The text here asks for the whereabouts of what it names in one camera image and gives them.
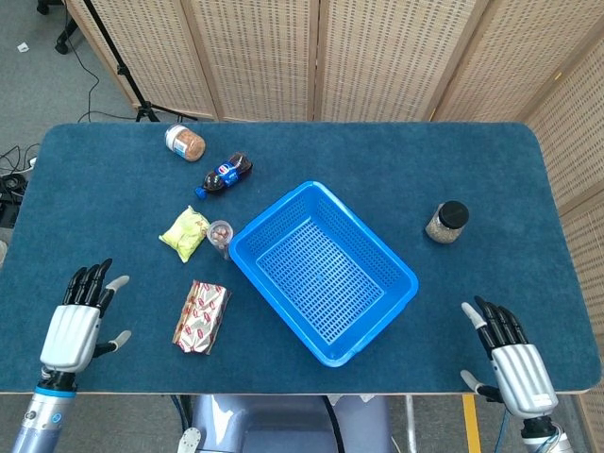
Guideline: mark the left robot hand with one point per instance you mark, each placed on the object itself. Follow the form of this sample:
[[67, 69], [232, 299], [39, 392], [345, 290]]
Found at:
[[71, 335]]

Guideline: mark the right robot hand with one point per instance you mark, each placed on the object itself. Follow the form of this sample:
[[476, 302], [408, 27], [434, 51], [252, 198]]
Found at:
[[524, 377]]

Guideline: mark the red white snack packet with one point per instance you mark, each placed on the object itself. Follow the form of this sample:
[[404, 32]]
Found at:
[[200, 318]]

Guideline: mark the yellow snack bag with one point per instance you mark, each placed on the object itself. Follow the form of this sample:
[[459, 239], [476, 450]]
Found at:
[[185, 232]]

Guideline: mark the transparent jar blue label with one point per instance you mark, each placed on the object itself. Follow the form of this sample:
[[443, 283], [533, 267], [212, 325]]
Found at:
[[221, 236]]

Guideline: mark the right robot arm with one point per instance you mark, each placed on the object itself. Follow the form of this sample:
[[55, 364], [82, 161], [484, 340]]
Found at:
[[547, 436]]

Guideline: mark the black-lid jar of grains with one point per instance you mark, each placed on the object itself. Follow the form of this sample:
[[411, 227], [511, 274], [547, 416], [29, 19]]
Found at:
[[448, 222]]

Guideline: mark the white-lid jar brown contents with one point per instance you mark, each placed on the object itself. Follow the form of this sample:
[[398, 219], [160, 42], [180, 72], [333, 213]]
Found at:
[[186, 144]]

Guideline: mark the metal table leg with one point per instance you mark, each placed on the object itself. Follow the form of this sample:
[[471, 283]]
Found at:
[[411, 420]]

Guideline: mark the blue plastic basket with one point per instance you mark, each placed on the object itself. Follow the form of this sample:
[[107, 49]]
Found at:
[[325, 278]]

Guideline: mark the cola bottle blue cap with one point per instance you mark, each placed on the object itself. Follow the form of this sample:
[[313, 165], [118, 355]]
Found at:
[[226, 175]]

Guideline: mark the grey robot torso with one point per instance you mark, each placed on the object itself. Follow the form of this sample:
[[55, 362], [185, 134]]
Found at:
[[283, 424]]

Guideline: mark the blue table mat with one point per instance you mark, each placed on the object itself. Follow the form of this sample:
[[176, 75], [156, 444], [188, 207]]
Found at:
[[377, 156]]

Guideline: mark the black tripod stand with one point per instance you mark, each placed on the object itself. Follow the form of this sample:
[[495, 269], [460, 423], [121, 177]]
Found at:
[[126, 73]]

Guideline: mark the woven folding screen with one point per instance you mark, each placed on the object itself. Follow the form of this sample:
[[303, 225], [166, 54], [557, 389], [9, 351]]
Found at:
[[377, 56]]

